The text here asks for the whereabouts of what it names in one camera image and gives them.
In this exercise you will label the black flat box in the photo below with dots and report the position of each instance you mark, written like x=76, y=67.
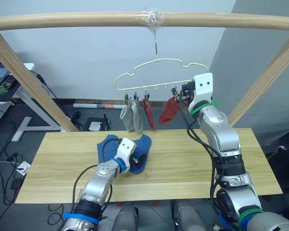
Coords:
x=86, y=124

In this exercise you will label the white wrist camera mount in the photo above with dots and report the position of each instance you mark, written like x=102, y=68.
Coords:
x=203, y=89
x=125, y=146

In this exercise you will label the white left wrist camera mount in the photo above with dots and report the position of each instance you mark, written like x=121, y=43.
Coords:
x=125, y=146

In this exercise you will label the rust red sock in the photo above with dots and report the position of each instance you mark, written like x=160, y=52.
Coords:
x=169, y=113
x=149, y=113

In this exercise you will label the white square adapter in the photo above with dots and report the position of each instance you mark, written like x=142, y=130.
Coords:
x=95, y=125

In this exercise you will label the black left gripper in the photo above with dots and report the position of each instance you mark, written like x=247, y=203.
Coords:
x=135, y=162

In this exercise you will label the clear tape wrap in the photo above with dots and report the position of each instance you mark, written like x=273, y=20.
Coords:
x=153, y=16

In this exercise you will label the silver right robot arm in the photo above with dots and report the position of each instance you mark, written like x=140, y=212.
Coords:
x=221, y=134

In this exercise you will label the slanted wooden frame post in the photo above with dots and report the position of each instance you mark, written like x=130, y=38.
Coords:
x=262, y=81
x=33, y=81

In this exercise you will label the grey sock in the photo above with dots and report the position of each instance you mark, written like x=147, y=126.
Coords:
x=127, y=115
x=137, y=118

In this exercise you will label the white power strip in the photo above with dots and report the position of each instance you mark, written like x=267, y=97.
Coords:
x=24, y=166

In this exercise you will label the cream clip hanger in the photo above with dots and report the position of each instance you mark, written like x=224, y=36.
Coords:
x=159, y=60

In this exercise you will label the rolled paper tube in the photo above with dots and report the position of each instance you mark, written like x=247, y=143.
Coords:
x=98, y=106

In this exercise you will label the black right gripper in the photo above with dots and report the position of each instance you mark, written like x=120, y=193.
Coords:
x=189, y=86

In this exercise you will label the dark computer mouse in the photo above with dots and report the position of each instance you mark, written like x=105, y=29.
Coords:
x=7, y=84

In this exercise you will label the black green printed mouse pad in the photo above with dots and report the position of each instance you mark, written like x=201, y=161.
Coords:
x=4, y=92

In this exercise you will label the black adapter brick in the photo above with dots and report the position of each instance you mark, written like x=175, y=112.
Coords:
x=16, y=184

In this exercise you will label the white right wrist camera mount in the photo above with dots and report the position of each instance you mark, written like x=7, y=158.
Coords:
x=203, y=89

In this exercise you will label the wooden frame top rail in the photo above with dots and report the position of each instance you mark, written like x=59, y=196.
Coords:
x=62, y=20

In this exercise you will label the white desk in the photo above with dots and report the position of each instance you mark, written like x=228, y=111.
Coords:
x=33, y=125

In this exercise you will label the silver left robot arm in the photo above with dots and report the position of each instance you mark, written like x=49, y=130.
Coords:
x=103, y=170

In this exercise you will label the metal clip with white pads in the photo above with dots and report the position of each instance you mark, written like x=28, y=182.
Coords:
x=146, y=95
x=126, y=97
x=174, y=92
x=135, y=96

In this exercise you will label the grey rounded shape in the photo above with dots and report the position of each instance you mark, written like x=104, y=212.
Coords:
x=127, y=216
x=187, y=216

